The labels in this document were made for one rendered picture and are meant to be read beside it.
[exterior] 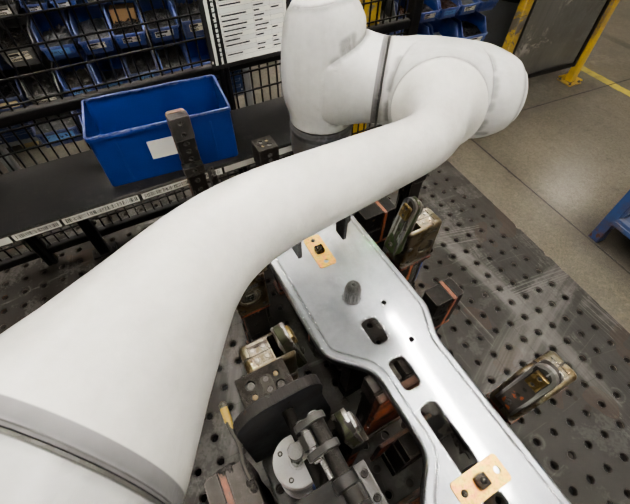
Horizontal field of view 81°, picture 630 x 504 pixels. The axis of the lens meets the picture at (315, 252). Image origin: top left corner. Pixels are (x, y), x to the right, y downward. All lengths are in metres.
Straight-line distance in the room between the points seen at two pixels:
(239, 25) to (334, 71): 0.63
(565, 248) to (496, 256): 1.24
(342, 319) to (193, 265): 0.52
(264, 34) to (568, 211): 2.12
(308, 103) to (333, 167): 0.24
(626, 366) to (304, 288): 0.86
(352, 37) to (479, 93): 0.15
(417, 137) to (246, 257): 0.18
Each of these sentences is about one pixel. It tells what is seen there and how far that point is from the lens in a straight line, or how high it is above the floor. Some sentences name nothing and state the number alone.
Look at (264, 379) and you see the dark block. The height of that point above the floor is 1.12.
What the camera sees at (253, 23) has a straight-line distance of 1.09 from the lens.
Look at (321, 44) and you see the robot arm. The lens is 0.46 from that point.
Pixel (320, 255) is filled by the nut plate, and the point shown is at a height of 1.00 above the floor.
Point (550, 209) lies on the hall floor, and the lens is 2.67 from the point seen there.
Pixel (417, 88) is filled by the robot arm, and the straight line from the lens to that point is 0.43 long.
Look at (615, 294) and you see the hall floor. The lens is 2.42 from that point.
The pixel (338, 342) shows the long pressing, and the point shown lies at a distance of 0.67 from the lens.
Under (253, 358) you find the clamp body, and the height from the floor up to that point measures 1.07.
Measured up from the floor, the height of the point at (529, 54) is 0.34.
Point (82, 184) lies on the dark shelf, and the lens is 1.02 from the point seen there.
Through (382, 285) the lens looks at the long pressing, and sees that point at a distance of 0.73.
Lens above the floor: 1.61
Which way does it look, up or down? 52 degrees down
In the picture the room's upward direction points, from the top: straight up
